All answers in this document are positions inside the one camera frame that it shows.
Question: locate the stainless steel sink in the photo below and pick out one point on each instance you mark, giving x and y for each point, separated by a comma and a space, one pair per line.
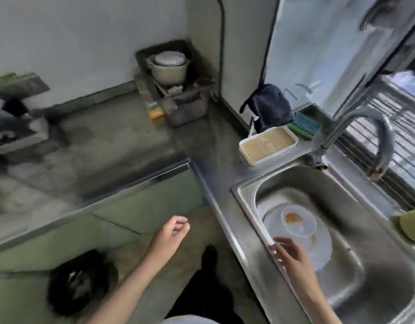
362, 239

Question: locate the pale green cabinet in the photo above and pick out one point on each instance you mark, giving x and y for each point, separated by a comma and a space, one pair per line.
143, 205

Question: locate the small white bowl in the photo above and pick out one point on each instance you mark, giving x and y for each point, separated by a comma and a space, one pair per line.
302, 229

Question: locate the dark blue towel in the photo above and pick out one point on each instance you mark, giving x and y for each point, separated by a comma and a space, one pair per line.
270, 107

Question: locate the yellow dish soap bottle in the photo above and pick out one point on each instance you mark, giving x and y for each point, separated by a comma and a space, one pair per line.
411, 226

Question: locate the crumpled aluminium foil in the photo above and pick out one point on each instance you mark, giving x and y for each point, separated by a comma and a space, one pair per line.
173, 91

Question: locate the curved chrome faucet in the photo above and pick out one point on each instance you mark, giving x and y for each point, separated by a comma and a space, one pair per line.
384, 138

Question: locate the green scouring sponge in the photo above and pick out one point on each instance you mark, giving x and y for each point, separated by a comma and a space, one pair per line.
307, 126

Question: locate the cream lidded pot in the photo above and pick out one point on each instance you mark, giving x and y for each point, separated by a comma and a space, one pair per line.
168, 72

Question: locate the white caddy with wooden top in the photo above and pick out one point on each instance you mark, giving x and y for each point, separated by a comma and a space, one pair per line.
268, 145

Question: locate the black trash bin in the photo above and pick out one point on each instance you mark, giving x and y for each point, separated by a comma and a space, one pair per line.
82, 283

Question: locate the person's left forearm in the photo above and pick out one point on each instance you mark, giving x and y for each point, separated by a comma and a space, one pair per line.
126, 293

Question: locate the person's right forearm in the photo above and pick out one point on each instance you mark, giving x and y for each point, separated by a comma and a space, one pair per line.
317, 307

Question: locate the yellow warning sticker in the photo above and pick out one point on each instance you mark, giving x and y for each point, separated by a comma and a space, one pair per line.
8, 78

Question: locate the person's right hand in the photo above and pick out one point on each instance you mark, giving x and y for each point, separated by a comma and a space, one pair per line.
293, 263

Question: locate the white plate with sauce stain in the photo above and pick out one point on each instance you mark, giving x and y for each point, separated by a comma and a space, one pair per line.
320, 247

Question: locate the window security grille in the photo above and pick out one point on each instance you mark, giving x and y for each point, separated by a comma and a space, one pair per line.
405, 107

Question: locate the black shoe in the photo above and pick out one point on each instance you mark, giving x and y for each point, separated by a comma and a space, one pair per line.
209, 259

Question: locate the grey hanging cloth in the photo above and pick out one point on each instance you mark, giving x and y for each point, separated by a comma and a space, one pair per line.
386, 10

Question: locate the person's left hand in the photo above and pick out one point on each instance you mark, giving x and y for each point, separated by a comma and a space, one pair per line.
168, 236

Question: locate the white shirt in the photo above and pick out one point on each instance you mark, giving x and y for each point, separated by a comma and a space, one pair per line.
190, 320

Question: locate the green yellow wrap box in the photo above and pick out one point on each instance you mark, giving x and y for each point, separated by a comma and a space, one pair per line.
156, 112

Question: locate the deep steel bin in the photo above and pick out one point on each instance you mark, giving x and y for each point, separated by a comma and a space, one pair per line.
187, 111

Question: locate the grey dark-rimmed cutting board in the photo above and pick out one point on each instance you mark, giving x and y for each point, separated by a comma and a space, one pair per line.
207, 47

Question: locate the black patterned trousers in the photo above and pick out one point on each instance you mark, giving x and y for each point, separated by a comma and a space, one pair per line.
207, 296

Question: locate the grey perforated plastic tray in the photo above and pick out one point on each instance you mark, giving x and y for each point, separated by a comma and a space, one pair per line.
25, 141

